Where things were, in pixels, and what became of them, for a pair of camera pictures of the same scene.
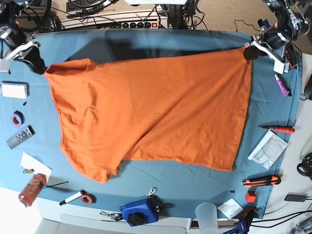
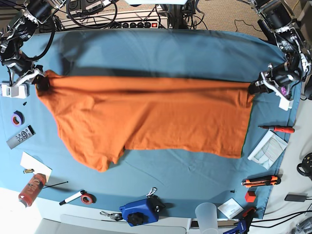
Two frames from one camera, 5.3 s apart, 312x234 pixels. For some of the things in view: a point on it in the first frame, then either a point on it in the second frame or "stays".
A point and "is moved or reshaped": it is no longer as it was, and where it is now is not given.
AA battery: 28,170 stays
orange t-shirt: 186,110 is moved or reshaped
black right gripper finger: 33,59 to 42,83
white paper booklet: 268,151 stays
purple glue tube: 284,91 stays
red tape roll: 87,199 stays
